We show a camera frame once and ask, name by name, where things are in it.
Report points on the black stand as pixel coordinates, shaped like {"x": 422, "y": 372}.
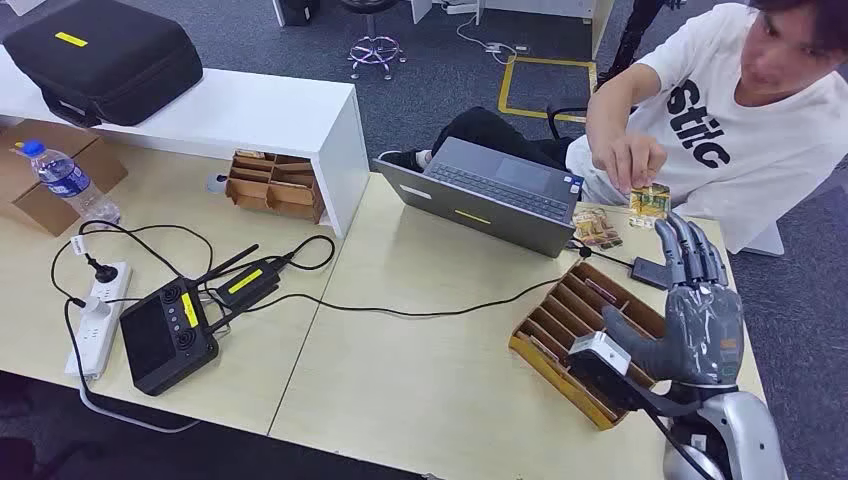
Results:
{"x": 632, "y": 33}

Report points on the person's right forearm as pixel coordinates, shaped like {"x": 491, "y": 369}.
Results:
{"x": 606, "y": 119}

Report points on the black computer tower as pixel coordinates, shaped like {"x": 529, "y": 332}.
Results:
{"x": 298, "y": 10}

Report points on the person's right hand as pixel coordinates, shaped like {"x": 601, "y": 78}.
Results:
{"x": 629, "y": 159}

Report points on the round grey desk grommet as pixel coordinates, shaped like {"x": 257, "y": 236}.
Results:
{"x": 216, "y": 183}

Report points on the white power strip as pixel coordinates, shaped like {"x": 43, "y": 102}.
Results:
{"x": 96, "y": 331}

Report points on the black carrying case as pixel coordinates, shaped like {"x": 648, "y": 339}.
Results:
{"x": 106, "y": 60}

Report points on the black power adapter yellow sticker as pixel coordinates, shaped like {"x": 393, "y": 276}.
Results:
{"x": 248, "y": 283}

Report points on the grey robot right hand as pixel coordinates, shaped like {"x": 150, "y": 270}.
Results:
{"x": 702, "y": 331}

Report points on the brown cardboard card organizer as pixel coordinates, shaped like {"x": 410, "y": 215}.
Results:
{"x": 563, "y": 311}

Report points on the clear water bottle blue cap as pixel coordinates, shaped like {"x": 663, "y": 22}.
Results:
{"x": 69, "y": 182}

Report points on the brown cardboard box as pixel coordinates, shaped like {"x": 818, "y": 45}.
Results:
{"x": 33, "y": 192}

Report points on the person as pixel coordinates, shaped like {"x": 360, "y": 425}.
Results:
{"x": 762, "y": 132}

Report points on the black office chair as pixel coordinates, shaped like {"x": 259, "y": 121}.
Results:
{"x": 563, "y": 107}

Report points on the black remote controller with screen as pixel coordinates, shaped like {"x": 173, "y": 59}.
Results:
{"x": 159, "y": 344}

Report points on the white charger plug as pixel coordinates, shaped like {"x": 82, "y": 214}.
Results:
{"x": 96, "y": 307}

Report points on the white desk shelf riser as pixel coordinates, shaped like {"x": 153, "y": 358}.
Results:
{"x": 232, "y": 109}

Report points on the chrome stool base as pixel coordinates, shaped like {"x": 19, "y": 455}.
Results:
{"x": 376, "y": 50}

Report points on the black card reader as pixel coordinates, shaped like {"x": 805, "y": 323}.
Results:
{"x": 646, "y": 272}

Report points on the white cabinet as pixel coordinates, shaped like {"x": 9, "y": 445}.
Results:
{"x": 530, "y": 5}

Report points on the yellow floor tape square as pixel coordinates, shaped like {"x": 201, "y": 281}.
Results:
{"x": 505, "y": 86}

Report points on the white partition panel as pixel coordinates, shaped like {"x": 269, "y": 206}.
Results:
{"x": 765, "y": 242}

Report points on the gold patterned ID card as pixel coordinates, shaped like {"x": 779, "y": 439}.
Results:
{"x": 652, "y": 201}

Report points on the grey laptop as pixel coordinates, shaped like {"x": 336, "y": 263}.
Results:
{"x": 503, "y": 175}

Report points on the brown cardboard divider tray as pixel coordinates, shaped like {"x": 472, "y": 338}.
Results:
{"x": 272, "y": 189}

